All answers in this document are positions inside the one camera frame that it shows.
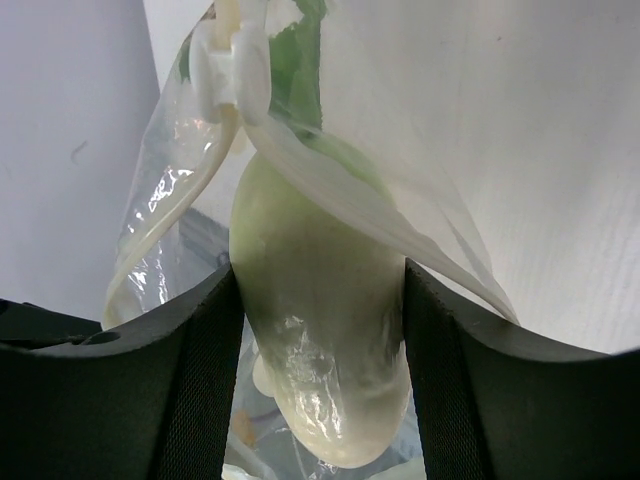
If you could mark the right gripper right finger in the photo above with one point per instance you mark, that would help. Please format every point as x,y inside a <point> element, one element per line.
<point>496,401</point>

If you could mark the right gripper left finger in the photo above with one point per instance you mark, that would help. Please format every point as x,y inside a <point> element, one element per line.
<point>150,399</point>

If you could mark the white daikon radish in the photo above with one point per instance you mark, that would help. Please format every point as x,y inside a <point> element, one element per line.
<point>324,302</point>

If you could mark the clear zip top bag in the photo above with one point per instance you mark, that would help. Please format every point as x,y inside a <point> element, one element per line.
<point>233,78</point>

